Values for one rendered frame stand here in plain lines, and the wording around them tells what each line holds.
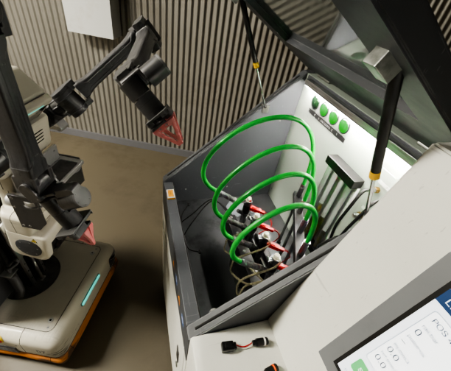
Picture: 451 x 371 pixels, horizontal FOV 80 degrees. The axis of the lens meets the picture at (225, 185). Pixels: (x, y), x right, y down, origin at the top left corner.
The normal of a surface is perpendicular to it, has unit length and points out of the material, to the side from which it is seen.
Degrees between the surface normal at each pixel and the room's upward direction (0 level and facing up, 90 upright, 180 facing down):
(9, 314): 0
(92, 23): 90
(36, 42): 90
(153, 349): 0
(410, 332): 76
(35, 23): 90
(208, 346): 0
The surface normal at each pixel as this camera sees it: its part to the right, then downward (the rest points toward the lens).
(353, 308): -0.89, -0.12
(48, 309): 0.14, -0.76
